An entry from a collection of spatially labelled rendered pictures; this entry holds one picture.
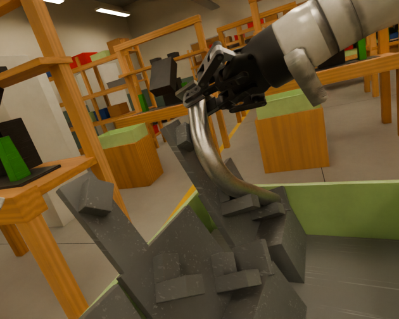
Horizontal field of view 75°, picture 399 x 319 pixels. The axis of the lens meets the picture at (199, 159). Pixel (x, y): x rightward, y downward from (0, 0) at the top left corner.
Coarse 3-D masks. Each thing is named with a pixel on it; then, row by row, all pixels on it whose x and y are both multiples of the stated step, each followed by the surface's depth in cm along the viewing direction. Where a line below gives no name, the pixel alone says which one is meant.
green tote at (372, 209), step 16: (288, 192) 53; (304, 192) 52; (320, 192) 50; (336, 192) 49; (352, 192) 48; (368, 192) 46; (384, 192) 45; (192, 208) 58; (304, 208) 53; (320, 208) 51; (336, 208) 50; (352, 208) 49; (368, 208) 48; (384, 208) 46; (208, 224) 64; (304, 224) 54; (320, 224) 53; (336, 224) 51; (352, 224) 50; (368, 224) 49; (384, 224) 47
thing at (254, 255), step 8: (256, 240) 39; (264, 240) 39; (232, 248) 42; (240, 248) 40; (248, 248) 39; (256, 248) 38; (264, 248) 38; (240, 256) 40; (248, 256) 39; (256, 256) 38; (264, 256) 37; (240, 264) 40; (248, 264) 39; (256, 264) 38; (264, 264) 37; (264, 272) 37; (272, 272) 36
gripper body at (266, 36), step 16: (272, 32) 31; (240, 48) 33; (256, 48) 32; (272, 48) 31; (240, 64) 34; (256, 64) 32; (272, 64) 31; (224, 80) 36; (256, 80) 36; (272, 80) 33; (288, 80) 34
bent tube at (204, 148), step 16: (192, 80) 40; (208, 96) 42; (192, 112) 39; (192, 128) 38; (208, 128) 38; (208, 144) 37; (208, 160) 36; (208, 176) 38; (224, 176) 37; (240, 192) 40; (256, 192) 43; (272, 192) 50
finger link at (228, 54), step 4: (216, 48) 32; (220, 48) 32; (224, 48) 33; (212, 52) 33; (224, 52) 32; (228, 52) 33; (232, 52) 33; (240, 52) 34; (224, 56) 33; (228, 56) 33; (232, 56) 33; (224, 60) 34; (228, 60) 34; (220, 64) 33
